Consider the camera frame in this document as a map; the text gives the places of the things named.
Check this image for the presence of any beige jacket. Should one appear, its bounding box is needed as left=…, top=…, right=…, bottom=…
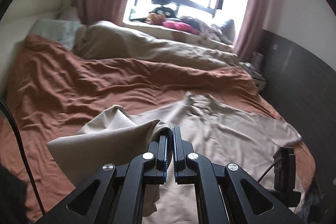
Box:
left=47, top=91, right=302, bottom=224

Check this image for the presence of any clothes heap on sill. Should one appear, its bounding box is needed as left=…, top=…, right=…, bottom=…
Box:
left=180, top=16, right=236, bottom=45

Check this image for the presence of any white bedside table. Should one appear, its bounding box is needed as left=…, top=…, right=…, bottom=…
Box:
left=240, top=52, right=266, bottom=92

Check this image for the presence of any right pink curtain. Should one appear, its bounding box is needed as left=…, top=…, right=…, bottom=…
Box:
left=234, top=0, right=269, bottom=62

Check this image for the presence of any beige duvet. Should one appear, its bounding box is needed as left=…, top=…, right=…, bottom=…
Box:
left=72, top=21, right=239, bottom=71

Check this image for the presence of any light blue pillow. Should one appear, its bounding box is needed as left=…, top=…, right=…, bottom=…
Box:
left=29, top=18, right=82, bottom=50

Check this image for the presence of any pink cloth on sill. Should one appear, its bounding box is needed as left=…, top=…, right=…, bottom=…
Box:
left=162, top=20, right=199, bottom=35

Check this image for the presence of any orange black toy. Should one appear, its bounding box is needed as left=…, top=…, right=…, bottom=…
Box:
left=145, top=6, right=176, bottom=25

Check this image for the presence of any cream padded headboard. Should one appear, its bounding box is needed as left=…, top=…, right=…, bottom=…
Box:
left=1, top=0, right=73, bottom=92

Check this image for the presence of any black cable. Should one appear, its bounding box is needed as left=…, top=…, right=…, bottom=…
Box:
left=0, top=97, right=46, bottom=215

